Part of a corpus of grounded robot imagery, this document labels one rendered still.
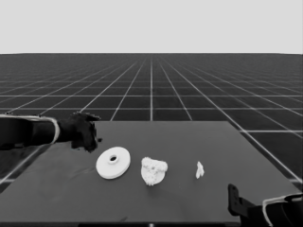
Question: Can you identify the large thick white disc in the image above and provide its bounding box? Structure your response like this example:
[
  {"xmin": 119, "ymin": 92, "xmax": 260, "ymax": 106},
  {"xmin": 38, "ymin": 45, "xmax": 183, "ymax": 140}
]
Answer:
[{"xmin": 95, "ymin": 146, "xmax": 132, "ymax": 181}]

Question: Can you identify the white round pin carrier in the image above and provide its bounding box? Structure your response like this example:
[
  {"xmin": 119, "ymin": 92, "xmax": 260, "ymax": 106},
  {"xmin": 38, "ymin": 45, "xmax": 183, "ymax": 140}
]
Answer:
[{"xmin": 140, "ymin": 156, "xmax": 169, "ymax": 187}]

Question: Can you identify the small white T-shaped piece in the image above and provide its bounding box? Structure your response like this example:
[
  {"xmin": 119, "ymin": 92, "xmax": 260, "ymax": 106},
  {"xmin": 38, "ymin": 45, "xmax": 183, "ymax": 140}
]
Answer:
[{"xmin": 195, "ymin": 161, "xmax": 205, "ymax": 180}]

